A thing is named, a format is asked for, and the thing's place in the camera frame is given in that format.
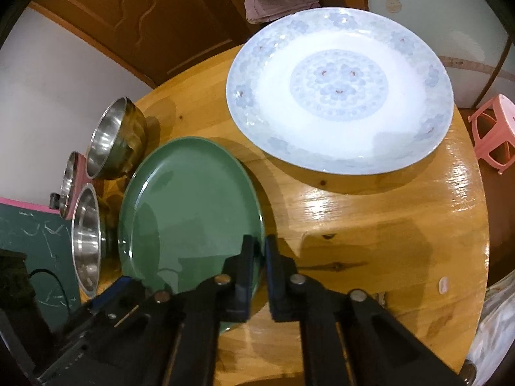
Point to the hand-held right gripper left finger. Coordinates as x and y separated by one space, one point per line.
245 289

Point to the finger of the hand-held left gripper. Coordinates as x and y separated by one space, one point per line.
116 297

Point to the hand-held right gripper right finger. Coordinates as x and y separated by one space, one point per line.
275 289

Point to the green ceramic plate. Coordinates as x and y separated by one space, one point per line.
189 209

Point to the small stainless steel bowl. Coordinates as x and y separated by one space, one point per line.
67 179

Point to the white blue floral plate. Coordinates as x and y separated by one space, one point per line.
340 88

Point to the black clip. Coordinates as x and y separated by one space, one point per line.
54 200

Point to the small white plastic piece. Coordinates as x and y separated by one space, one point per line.
443 285

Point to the white plastic bag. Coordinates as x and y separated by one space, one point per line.
495 321

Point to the pink plastic stool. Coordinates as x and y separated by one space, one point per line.
493 108

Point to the pink folded cloth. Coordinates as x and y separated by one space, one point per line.
277 2

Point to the wooden wardrobe door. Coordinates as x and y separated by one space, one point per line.
100 8

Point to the green chalkboard with pink frame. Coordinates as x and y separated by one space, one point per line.
36 241

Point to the round wall sticker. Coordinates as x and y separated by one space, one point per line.
393 5

